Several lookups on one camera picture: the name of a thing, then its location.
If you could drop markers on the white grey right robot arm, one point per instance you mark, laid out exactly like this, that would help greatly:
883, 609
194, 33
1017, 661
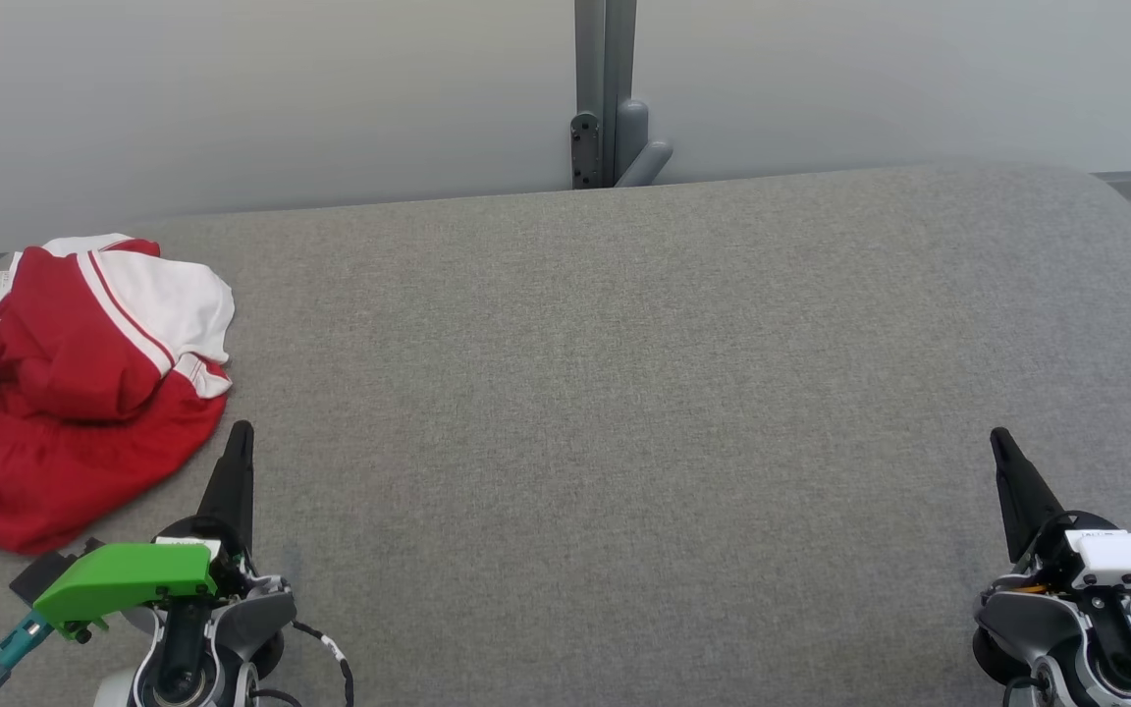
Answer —
1105, 658

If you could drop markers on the red Bulls basketball shorts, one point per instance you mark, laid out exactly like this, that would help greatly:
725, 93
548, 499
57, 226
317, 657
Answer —
45, 481

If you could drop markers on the grey partition post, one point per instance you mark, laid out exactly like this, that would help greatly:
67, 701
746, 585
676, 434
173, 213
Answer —
605, 88

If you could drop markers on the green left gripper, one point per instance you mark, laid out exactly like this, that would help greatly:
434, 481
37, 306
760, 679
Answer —
124, 579

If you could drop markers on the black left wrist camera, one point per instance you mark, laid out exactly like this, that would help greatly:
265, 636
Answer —
45, 574

